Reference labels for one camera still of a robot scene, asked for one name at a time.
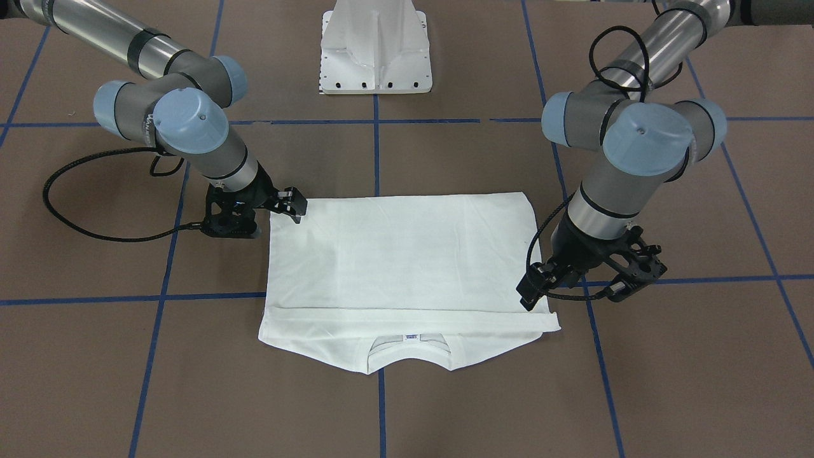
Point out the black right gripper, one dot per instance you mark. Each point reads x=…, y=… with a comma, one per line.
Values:
x=261, y=189

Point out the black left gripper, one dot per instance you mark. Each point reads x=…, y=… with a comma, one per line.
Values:
x=571, y=257

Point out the white long-sleeve printed shirt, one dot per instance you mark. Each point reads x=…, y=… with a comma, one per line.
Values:
x=362, y=283

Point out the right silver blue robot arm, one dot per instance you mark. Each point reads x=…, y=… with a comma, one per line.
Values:
x=177, y=112

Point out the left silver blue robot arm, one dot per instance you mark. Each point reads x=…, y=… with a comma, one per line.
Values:
x=640, y=145

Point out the white central mounting column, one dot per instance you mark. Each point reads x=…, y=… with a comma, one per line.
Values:
x=375, y=48

